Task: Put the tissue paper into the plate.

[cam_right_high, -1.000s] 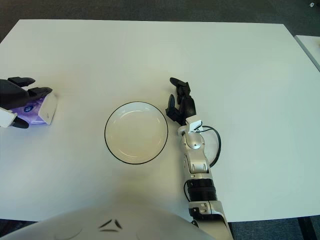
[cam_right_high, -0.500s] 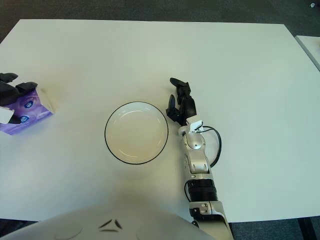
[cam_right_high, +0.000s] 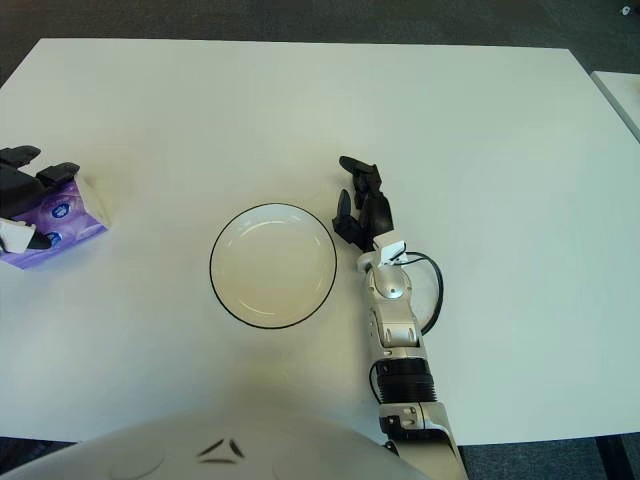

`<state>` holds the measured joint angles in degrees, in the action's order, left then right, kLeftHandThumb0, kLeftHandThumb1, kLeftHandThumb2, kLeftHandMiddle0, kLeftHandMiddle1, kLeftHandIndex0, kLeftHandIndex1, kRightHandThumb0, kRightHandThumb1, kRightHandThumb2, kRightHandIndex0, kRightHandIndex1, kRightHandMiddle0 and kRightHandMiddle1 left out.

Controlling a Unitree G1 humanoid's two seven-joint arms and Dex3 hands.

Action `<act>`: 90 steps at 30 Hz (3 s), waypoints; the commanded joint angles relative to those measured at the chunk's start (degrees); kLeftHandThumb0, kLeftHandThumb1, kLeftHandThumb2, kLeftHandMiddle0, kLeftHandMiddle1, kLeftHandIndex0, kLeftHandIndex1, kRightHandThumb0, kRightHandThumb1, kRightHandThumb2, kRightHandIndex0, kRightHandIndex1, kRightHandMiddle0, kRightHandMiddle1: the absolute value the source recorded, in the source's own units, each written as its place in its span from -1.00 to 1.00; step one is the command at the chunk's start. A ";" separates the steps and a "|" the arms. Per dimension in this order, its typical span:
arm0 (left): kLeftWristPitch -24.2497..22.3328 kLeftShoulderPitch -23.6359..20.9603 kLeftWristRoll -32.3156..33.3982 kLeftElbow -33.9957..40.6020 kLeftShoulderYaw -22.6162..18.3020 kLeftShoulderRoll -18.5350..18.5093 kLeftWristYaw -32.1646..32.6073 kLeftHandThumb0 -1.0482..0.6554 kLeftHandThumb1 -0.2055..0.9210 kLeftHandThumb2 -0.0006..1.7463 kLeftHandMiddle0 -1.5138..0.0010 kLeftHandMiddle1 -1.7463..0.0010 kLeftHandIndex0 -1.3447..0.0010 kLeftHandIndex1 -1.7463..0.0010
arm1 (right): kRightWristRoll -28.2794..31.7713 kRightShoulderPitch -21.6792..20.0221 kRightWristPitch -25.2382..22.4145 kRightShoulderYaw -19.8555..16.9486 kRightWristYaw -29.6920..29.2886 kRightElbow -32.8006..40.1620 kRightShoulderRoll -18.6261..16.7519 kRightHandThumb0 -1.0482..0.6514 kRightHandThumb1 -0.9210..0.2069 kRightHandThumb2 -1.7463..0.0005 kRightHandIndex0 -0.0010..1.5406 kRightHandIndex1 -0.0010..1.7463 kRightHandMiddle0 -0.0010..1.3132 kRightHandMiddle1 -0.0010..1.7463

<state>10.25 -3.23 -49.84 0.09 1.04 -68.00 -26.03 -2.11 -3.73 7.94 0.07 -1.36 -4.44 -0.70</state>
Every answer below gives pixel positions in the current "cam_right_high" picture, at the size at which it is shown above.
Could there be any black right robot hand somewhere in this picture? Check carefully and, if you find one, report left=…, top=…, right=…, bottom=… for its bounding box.
left=331, top=155, right=395, bottom=251

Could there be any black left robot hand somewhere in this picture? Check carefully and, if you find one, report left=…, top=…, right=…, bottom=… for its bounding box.
left=0, top=145, right=82, bottom=221

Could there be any purple tissue paper pack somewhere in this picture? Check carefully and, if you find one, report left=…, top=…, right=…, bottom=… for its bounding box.
left=0, top=177, right=110, bottom=271

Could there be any white plate with black rim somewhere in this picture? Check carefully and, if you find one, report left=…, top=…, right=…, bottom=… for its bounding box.
left=209, top=202, right=338, bottom=330

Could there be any white side table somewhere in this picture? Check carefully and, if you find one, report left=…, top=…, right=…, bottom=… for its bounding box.
left=590, top=70, right=640, bottom=144

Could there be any grey robot torso shell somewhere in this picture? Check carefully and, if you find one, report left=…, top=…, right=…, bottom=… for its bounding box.
left=0, top=407, right=416, bottom=480

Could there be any black table leg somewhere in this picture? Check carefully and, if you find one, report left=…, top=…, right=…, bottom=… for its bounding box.
left=595, top=432, right=629, bottom=480

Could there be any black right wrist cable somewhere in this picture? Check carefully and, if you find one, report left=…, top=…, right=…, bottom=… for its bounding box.
left=402, top=251, right=445, bottom=335

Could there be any thin black right elbow cable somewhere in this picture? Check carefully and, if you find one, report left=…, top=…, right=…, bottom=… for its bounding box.
left=369, top=362, right=384, bottom=404

